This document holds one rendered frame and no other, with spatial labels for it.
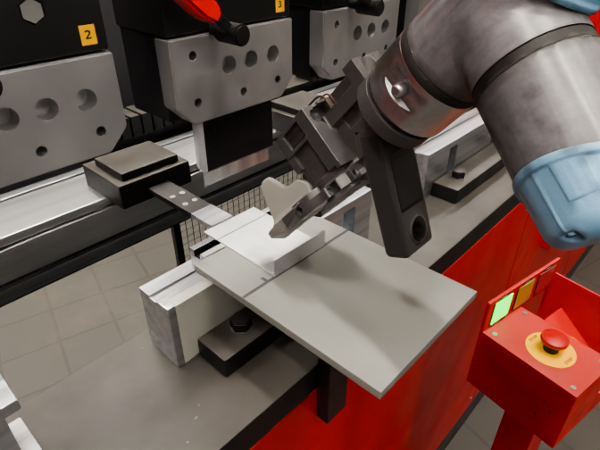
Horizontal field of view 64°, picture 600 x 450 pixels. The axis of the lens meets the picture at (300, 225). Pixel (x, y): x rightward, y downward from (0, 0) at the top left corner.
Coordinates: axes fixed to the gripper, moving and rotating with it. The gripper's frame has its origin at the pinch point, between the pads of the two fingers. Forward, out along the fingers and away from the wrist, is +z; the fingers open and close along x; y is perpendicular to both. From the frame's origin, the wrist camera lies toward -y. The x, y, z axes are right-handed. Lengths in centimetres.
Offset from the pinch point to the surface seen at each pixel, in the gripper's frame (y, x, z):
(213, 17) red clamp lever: 16.0, 7.7, -15.7
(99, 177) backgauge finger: 23.6, 7.1, 23.8
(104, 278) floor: 43, -29, 174
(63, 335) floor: 27, -2, 160
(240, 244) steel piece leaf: 2.6, 2.8, 8.3
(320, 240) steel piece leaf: -2.6, -3.6, 2.9
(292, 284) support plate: -5.0, 3.8, 2.2
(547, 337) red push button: -33.0, -29.9, 3.7
